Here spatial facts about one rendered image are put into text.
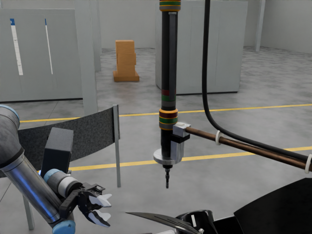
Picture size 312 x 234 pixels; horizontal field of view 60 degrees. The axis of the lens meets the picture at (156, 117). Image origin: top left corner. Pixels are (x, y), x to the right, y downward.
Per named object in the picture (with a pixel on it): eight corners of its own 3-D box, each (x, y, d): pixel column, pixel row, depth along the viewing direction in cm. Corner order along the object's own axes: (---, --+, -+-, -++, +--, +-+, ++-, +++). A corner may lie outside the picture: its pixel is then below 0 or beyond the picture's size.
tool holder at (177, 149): (194, 160, 66) (196, 122, 62) (176, 171, 61) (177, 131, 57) (165, 149, 71) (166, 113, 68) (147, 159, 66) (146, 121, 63)
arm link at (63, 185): (58, 180, 98) (58, 200, 100) (65, 184, 96) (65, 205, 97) (75, 174, 104) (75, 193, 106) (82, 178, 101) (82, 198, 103)
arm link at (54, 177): (60, 182, 113) (58, 164, 110) (76, 191, 107) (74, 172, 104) (43, 191, 107) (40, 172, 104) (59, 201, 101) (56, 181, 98)
